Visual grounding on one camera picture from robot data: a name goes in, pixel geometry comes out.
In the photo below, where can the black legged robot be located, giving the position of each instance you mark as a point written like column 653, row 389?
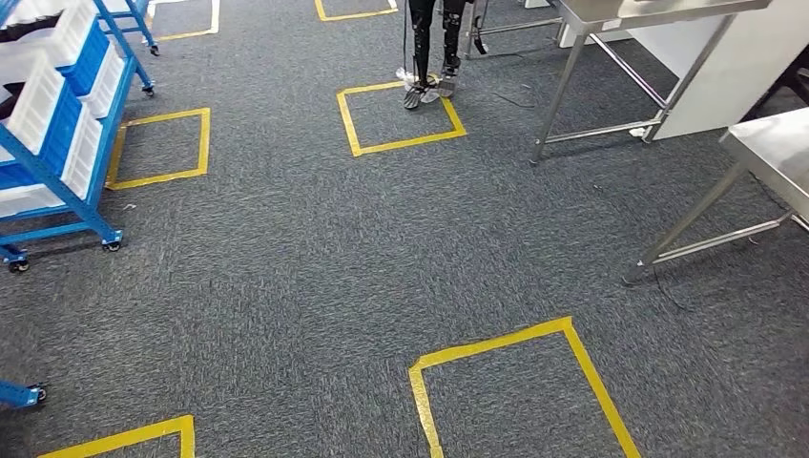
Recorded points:
column 420, row 38

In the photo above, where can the white plastic sheet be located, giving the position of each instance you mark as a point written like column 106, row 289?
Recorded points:
column 404, row 77

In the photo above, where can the black car part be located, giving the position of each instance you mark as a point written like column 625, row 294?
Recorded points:
column 25, row 28

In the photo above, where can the stainless steel workbench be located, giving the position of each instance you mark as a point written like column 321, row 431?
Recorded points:
column 777, row 151

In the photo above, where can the blue plastic bin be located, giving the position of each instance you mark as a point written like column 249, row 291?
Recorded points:
column 88, row 63
column 63, row 133

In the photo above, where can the blue wheeled shelf rack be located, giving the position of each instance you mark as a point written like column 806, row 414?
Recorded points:
column 141, row 25
column 63, row 189

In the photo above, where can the stainless steel table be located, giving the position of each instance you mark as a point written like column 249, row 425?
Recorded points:
column 632, row 7

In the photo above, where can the yellow floor tape square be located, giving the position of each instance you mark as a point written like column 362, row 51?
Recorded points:
column 404, row 143
column 493, row 344

